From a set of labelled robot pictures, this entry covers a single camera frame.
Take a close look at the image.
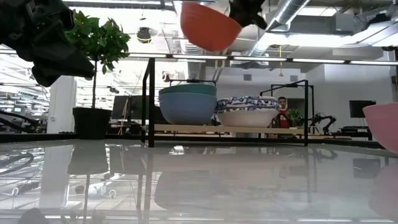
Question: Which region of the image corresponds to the teal plastic bowl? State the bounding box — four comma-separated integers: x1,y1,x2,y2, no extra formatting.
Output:
158,83,218,96

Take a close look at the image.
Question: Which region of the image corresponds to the blue plastic bowl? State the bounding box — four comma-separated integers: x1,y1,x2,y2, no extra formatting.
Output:
158,92,218,126

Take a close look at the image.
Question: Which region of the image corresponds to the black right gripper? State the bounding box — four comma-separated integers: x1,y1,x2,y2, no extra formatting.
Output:
228,0,268,30

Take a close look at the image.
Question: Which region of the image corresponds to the black ceiling dome fixture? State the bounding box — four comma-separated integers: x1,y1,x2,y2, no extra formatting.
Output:
136,27,152,44

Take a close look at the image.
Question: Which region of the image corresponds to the black wall monitor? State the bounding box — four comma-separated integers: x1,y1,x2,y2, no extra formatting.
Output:
349,100,377,118

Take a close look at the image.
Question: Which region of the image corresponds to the pink plastic bowl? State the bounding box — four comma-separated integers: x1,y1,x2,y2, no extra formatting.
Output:
362,102,398,154

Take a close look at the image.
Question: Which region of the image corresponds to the green leafy potted tree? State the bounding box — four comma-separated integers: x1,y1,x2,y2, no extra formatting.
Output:
63,9,131,109

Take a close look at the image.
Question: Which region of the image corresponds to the black frame wooden shelf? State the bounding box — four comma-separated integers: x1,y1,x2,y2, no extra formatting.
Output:
142,57,310,148

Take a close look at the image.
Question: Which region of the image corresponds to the dark background desk monitor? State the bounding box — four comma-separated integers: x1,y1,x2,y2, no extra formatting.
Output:
111,95,147,121

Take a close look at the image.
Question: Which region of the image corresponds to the orange plastic bowl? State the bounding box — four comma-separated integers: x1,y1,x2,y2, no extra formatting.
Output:
180,1,243,52

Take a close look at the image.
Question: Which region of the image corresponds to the small green background plant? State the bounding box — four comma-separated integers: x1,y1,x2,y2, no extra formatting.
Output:
287,108,303,128

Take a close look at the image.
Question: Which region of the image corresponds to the person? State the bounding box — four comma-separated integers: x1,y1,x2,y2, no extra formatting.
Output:
276,96,290,129

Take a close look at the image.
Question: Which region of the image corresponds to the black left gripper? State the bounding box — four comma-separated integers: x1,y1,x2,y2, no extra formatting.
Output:
0,0,96,88

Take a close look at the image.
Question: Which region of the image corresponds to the black plant pot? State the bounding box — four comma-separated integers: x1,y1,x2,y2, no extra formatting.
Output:
72,107,113,140

